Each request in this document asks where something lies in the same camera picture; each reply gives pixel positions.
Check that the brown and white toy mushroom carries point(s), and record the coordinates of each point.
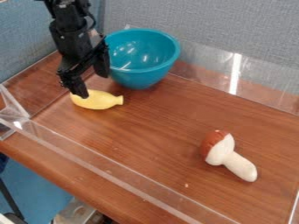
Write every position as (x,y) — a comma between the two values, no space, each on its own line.
(218,152)

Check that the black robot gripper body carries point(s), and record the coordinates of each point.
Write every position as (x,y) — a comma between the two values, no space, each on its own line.
(71,26)

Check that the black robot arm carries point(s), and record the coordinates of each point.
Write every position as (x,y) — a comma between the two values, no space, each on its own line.
(69,4)

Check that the grey metal bracket under table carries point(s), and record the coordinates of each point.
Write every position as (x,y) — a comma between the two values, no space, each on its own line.
(77,213)

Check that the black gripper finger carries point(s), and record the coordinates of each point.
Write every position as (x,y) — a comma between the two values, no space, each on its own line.
(76,86)
(101,64)

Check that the blue plastic bowl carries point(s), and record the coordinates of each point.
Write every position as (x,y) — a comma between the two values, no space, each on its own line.
(141,56)

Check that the clear acrylic tray walls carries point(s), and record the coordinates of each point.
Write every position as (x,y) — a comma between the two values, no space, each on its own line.
(129,159)

